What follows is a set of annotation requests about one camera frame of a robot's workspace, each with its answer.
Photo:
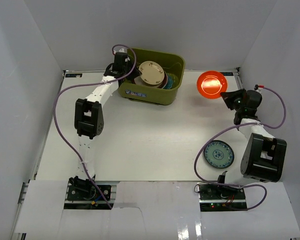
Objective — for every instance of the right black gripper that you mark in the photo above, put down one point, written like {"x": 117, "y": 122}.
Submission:
{"x": 228, "y": 97}

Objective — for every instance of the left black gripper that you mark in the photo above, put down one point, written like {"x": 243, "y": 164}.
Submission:
{"x": 126, "y": 69}

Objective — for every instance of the orange plastic plate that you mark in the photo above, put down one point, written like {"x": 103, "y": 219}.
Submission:
{"x": 211, "y": 84}

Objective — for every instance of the cream plate with small flowers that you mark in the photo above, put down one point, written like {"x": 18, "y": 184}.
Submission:
{"x": 151, "y": 73}

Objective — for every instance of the dark red rimmed plate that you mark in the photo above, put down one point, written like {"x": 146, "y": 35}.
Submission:
{"x": 138, "y": 81}

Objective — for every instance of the teal scalloped plate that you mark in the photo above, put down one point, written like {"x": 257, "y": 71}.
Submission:
{"x": 172, "y": 81}

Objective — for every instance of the blue patterned small plate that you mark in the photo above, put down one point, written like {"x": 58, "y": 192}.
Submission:
{"x": 219, "y": 154}

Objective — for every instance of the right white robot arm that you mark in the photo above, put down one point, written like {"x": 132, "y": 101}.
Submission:
{"x": 264, "y": 155}

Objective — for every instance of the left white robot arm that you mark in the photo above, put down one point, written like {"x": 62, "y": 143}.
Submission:
{"x": 88, "y": 118}

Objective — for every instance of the olive green plastic bin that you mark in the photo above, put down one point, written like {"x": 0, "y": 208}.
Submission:
{"x": 171, "y": 63}

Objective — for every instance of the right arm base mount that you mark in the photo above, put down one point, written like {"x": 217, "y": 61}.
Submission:
{"x": 215, "y": 198}

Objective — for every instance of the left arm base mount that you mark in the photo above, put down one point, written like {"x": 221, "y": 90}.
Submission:
{"x": 83, "y": 195}

